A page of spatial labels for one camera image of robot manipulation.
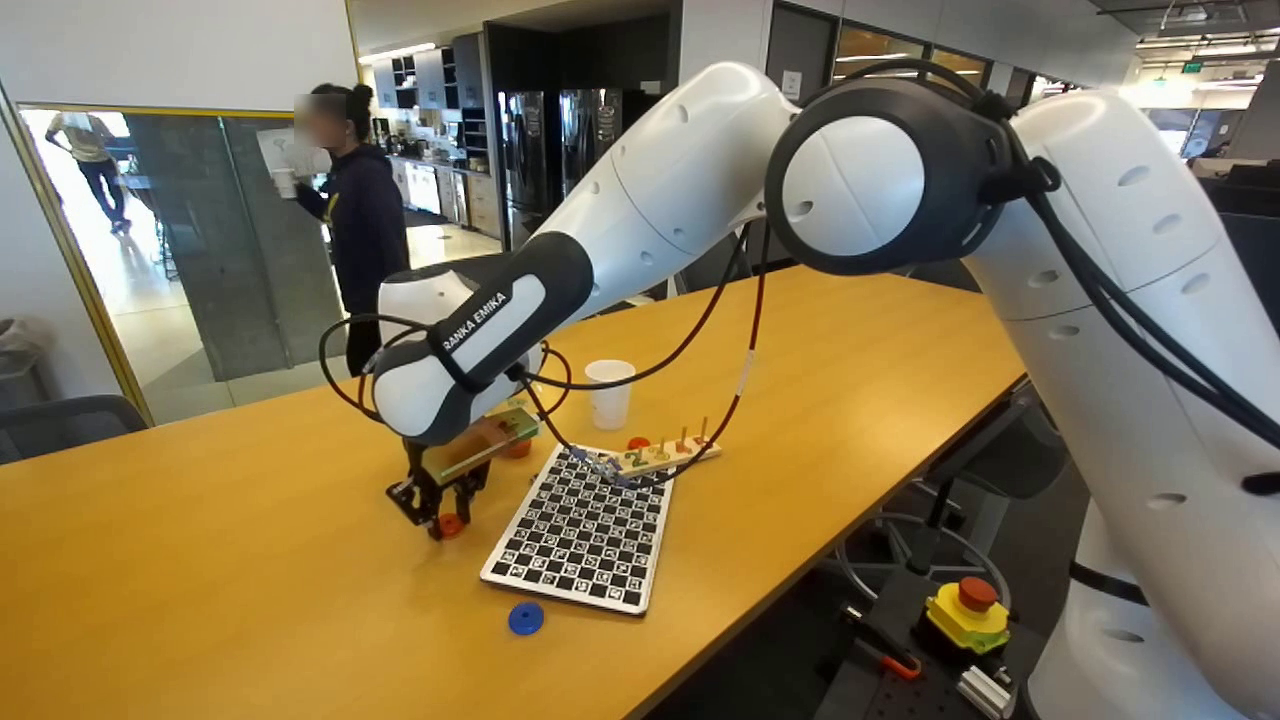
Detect black office chair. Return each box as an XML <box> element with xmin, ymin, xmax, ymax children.
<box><xmin>834</xmin><ymin>393</ymin><xmax>1075</xmax><ymax>631</ymax></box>

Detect black white checkerboard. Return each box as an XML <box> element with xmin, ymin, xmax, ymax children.
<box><xmin>475</xmin><ymin>441</ymin><xmax>680</xmax><ymax>620</ymax></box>

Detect white cup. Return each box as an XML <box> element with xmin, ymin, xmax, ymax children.
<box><xmin>582</xmin><ymin>358</ymin><xmax>642</xmax><ymax>437</ymax></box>

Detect white paper sheet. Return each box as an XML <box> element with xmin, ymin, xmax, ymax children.
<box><xmin>251</xmin><ymin>120</ymin><xmax>319</xmax><ymax>185</ymax></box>

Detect kitchen counter cabinets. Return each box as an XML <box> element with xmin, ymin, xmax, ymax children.
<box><xmin>384</xmin><ymin>36</ymin><xmax>508</xmax><ymax>250</ymax></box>

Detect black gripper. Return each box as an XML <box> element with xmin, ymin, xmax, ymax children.
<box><xmin>384</xmin><ymin>441</ymin><xmax>491</xmax><ymax>535</ymax></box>

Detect person in light top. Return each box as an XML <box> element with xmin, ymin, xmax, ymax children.
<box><xmin>40</xmin><ymin>110</ymin><xmax>135</xmax><ymax>241</ymax></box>

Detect silver metal bracket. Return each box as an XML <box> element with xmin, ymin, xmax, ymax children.
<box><xmin>957</xmin><ymin>662</ymin><xmax>1021</xmax><ymax>720</ymax></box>

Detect dark grey door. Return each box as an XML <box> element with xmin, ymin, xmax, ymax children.
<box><xmin>760</xmin><ymin>3</ymin><xmax>841</xmax><ymax>83</ymax></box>

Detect yellow red emergency stop button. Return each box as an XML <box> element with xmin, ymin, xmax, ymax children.
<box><xmin>925</xmin><ymin>573</ymin><xmax>1018</xmax><ymax>662</ymax></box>

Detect wooden peg board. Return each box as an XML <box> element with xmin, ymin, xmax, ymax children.
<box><xmin>591</xmin><ymin>421</ymin><xmax>724</xmax><ymax>485</ymax></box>

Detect stainless steel refrigerator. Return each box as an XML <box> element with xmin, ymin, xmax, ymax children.
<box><xmin>556</xmin><ymin>83</ymin><xmax>636</xmax><ymax>191</ymax></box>
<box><xmin>491</xmin><ymin>83</ymin><xmax>560</xmax><ymax>254</ymax></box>

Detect clear plastic cup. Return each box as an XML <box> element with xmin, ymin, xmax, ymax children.
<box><xmin>502</xmin><ymin>421</ymin><xmax>543</xmax><ymax>465</ymax></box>

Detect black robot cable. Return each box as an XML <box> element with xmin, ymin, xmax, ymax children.
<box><xmin>315</xmin><ymin>153</ymin><xmax>1280</xmax><ymax>492</ymax></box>

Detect woman with hair bun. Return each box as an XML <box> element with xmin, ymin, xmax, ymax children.
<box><xmin>289</xmin><ymin>80</ymin><xmax>417</xmax><ymax>382</ymax></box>

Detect gold framed glass partition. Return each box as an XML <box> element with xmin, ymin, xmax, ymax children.
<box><xmin>0</xmin><ymin>80</ymin><xmax>421</xmax><ymax>434</ymax></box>

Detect red handled screwdriver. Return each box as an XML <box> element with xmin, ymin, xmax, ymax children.
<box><xmin>841</xmin><ymin>623</ymin><xmax>929</xmax><ymax>690</ymax></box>

